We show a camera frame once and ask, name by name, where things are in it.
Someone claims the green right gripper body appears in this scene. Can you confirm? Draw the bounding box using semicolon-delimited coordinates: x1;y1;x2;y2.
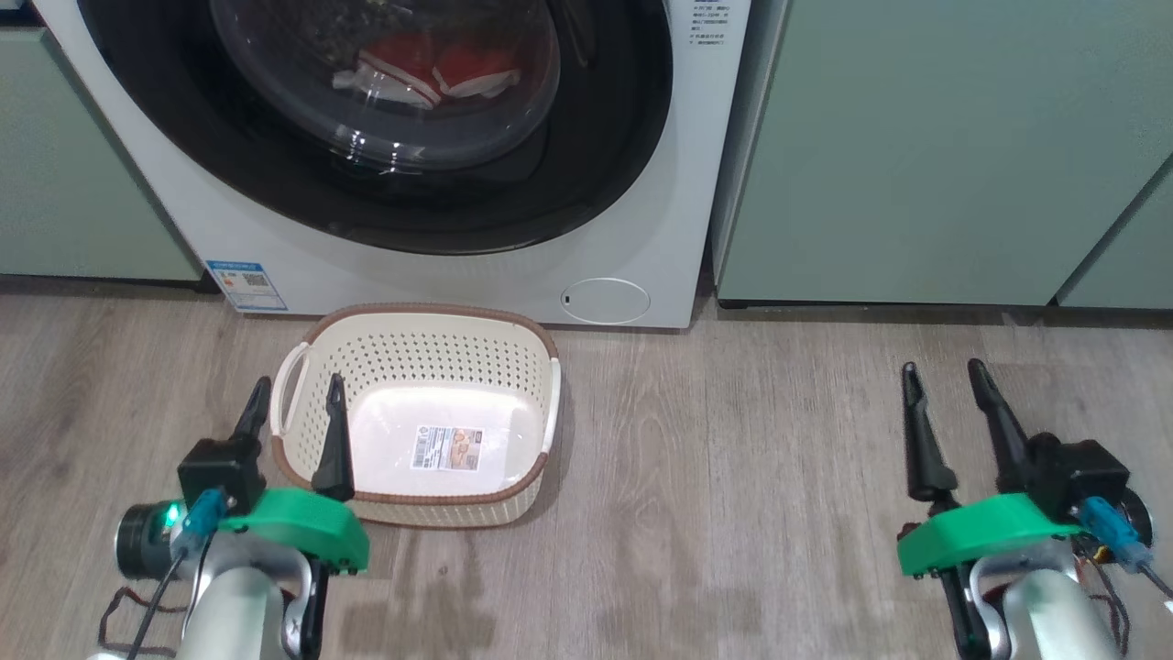
898;493;1082;577

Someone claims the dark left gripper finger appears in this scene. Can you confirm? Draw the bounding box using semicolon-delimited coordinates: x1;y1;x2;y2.
312;373;356;502
234;376;273;441

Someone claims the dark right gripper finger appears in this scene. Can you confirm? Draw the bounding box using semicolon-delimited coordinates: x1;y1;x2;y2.
969;359;1032;491
902;362;959;502

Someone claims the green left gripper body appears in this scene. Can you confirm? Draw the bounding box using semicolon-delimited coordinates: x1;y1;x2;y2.
220;488;370;576

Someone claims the red white sports jersey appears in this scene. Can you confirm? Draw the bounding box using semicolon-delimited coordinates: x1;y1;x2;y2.
332;35;523;111

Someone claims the cream perforated laundry basket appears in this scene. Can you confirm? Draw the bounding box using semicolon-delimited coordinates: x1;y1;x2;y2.
269;302;562;530

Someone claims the white front-load washing machine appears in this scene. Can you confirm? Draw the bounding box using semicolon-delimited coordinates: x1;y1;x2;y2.
32;0;752;329

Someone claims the product label sticker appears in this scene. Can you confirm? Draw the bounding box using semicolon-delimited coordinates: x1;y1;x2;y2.
412;424;482;473

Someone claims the blue energy label sticker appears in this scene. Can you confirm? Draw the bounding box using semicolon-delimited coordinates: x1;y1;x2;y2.
206;261;287;313

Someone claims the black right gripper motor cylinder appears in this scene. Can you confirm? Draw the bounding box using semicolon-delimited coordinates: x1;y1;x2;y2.
1120;490;1154;551

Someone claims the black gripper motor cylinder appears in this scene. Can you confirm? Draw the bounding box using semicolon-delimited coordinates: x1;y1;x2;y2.
115;502;184;580
1120;490;1154;551

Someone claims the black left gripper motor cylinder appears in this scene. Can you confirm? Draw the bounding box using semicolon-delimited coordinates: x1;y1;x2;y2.
115;502;184;580

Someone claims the pale green cabinet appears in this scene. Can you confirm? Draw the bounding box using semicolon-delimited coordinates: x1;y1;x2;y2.
0;26;204;282
710;0;1173;310

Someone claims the round white filter cover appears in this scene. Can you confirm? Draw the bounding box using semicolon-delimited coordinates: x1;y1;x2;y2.
561;278;652;325

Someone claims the thin dark wire bundle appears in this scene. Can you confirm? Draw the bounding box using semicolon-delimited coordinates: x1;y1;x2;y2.
97;585;184;655
1072;536;1134;656

